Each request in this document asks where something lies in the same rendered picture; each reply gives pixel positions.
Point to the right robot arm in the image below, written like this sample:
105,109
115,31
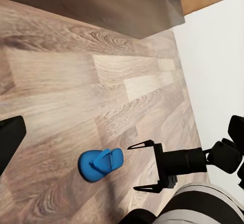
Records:
224,155

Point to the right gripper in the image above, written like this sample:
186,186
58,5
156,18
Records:
169,163

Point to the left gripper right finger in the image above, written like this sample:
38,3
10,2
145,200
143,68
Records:
236,131

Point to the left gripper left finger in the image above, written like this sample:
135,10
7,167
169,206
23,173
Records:
12,132

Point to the sandal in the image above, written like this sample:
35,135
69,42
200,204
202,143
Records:
96,164

